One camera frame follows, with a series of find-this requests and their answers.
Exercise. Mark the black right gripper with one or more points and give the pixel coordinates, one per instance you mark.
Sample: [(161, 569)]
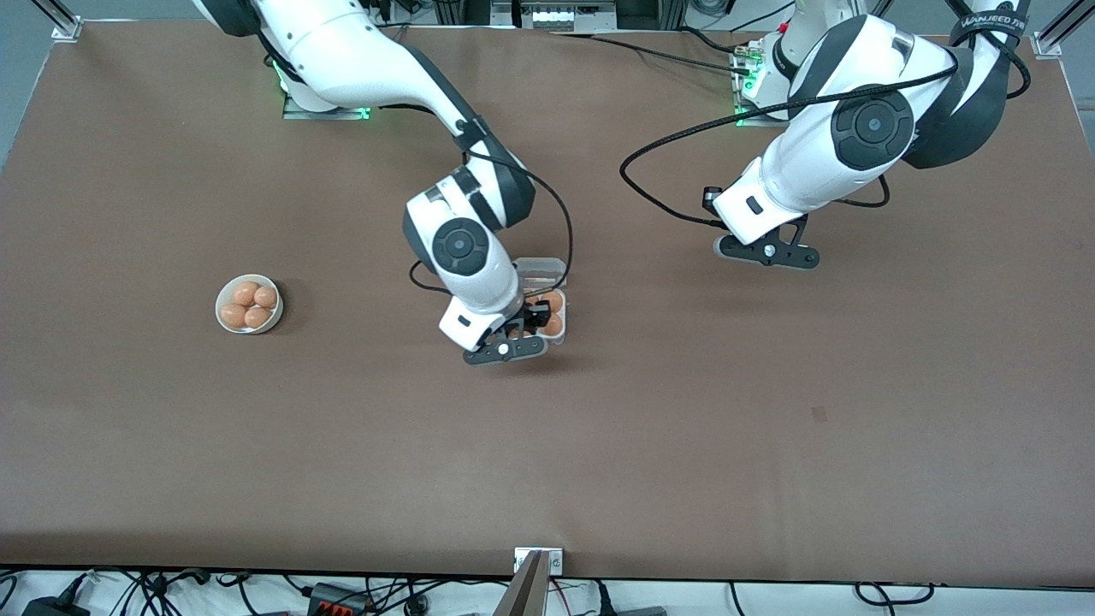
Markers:
[(536, 316)]

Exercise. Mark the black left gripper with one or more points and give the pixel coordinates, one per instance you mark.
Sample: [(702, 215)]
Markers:
[(707, 204)]

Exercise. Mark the clear plastic egg box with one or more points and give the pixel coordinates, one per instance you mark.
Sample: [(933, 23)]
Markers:
[(552, 272)]

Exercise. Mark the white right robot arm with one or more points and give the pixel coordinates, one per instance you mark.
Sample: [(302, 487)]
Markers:
[(359, 60)]

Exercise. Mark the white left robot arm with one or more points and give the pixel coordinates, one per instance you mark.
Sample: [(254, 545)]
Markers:
[(821, 162)]

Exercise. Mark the black and orange connector box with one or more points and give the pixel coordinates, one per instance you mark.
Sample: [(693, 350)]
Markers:
[(329, 596)]

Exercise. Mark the brown table cover sheet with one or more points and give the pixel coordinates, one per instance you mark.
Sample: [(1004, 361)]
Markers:
[(599, 445)]

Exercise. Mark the white power strip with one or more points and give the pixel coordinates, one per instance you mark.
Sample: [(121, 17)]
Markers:
[(560, 17)]

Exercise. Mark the white round bowl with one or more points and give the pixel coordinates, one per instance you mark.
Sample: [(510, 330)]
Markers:
[(275, 321)]

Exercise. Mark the grey flat device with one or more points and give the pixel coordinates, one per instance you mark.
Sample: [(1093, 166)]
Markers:
[(637, 612)]

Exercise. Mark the black power adapter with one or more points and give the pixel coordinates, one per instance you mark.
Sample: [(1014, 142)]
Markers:
[(51, 609)]

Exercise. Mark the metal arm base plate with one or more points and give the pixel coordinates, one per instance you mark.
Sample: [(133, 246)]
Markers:
[(295, 114), (746, 126)]

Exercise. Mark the small metal clamp bracket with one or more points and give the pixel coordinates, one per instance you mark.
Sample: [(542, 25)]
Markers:
[(556, 562)]

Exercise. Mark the grey aluminium camera pole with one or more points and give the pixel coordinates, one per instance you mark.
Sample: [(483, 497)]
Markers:
[(526, 595)]

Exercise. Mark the aluminium corner frame profile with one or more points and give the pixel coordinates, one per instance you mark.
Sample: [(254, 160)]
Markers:
[(67, 30), (1045, 43)]

